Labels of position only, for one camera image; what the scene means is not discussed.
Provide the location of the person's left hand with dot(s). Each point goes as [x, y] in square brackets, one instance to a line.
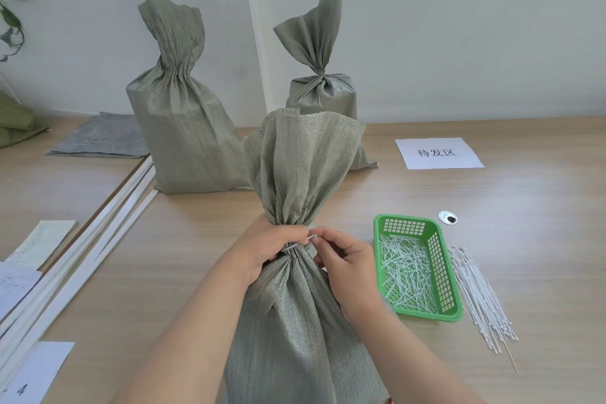
[258, 247]

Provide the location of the person's right hand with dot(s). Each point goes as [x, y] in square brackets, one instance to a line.
[350, 271]

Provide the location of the person's left fingers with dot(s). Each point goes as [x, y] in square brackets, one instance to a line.
[289, 234]

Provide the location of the person's right thumb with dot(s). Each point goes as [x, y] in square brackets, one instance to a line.
[323, 258]

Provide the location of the white zip tie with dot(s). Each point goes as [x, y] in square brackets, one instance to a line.
[297, 245]

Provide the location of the person's left forearm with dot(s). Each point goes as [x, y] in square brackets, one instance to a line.
[184, 337]

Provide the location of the person's right forearm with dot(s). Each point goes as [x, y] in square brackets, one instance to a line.
[407, 361]

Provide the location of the pile of cut zip tie ends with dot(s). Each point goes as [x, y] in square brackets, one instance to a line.
[405, 271]

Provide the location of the green plastic basket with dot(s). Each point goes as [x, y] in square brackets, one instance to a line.
[447, 276]

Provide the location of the round black and white cap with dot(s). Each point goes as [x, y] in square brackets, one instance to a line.
[447, 217]

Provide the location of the large tied green woven sack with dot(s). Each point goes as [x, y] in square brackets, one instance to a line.
[184, 134]

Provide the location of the small tied green woven sack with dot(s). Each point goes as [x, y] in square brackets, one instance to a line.
[322, 86]

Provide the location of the white paper sign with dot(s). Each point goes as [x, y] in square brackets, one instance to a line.
[438, 152]

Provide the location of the bundle of white zip ties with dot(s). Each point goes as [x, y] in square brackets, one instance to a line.
[480, 297]

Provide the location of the white flat strip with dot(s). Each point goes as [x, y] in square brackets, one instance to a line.
[71, 285]
[85, 257]
[94, 223]

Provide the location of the stack of flat grey sacks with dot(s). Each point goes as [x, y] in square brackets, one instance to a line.
[102, 136]

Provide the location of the pale paper sheet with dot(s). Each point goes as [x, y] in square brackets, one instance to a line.
[45, 242]

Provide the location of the white printed paper sheet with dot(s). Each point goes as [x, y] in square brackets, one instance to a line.
[14, 285]

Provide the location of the white numbered paper sheet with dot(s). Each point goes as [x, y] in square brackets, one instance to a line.
[33, 373]

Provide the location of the crumpled green sack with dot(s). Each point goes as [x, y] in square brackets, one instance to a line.
[14, 122]

